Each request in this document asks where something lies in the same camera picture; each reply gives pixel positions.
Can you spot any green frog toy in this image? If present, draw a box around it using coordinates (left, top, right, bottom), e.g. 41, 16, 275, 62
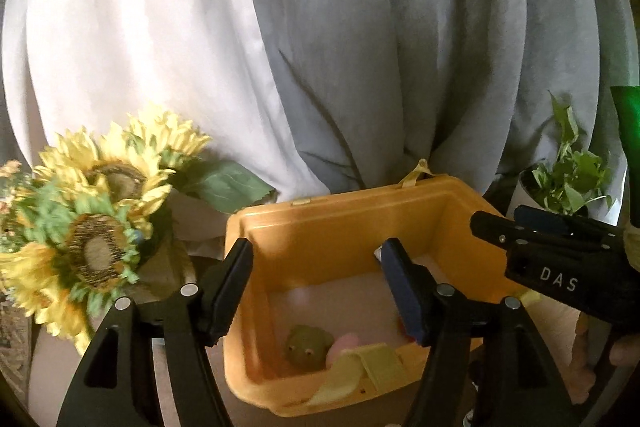
284, 324, 335, 365

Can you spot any potted plant in white pot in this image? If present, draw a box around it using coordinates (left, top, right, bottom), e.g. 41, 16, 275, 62
517, 91, 619, 219

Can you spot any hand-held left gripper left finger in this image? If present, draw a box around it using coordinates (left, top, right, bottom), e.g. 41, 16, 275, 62
55, 237, 255, 427

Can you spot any patterned woven cloth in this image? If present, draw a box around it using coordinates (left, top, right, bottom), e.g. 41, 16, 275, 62
0, 292, 32, 400

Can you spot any pale pink curtain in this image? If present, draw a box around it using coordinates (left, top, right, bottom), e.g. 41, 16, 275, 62
0, 0, 333, 258

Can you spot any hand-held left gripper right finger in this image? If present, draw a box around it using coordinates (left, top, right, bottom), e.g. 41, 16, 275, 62
380, 237, 581, 427

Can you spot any person's right hand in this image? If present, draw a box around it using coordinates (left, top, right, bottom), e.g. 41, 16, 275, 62
572, 313, 640, 403

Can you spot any sunflower bouquet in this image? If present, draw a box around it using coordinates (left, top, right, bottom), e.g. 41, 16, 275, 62
0, 104, 277, 355

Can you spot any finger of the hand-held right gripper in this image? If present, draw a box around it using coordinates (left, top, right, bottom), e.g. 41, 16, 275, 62
470, 210, 531, 253
515, 205, 621, 239

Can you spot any grey curtain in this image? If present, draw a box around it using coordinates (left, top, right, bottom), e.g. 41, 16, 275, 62
232, 0, 640, 218

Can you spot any dark green strip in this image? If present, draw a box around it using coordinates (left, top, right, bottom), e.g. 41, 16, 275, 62
610, 85, 640, 228

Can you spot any beige paper bag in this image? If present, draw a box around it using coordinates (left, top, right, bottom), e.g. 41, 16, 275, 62
167, 192, 232, 258

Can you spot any orange plastic crate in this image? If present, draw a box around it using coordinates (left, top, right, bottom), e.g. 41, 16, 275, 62
222, 159, 533, 410

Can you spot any pink egg toy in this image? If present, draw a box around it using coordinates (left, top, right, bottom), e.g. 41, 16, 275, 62
325, 332, 362, 365

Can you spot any peach flower bunch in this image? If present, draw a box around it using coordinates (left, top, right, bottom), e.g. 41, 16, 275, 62
0, 159, 32, 220

